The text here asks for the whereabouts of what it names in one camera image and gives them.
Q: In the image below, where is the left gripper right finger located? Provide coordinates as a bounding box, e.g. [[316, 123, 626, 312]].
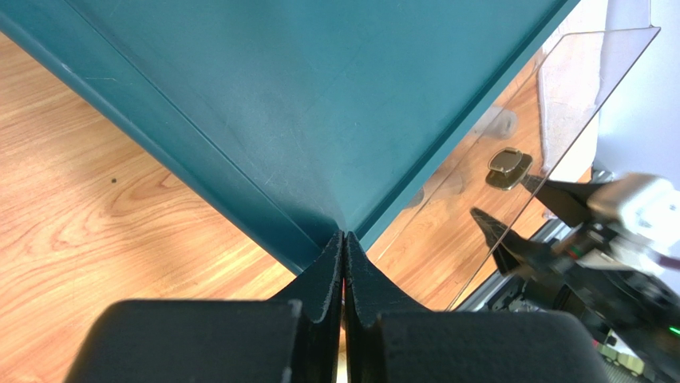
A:
[[344, 233, 607, 382]]

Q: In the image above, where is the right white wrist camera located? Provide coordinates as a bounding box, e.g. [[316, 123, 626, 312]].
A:
[[577, 173, 679, 276]]

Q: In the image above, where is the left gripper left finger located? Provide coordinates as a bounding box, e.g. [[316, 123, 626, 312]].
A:
[[66, 232, 344, 382]]

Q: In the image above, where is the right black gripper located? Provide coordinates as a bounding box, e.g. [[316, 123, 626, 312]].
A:
[[469, 176, 679, 372]]

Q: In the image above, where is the teal drawer organizer box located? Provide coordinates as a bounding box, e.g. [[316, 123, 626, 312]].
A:
[[1, 1, 575, 273]]

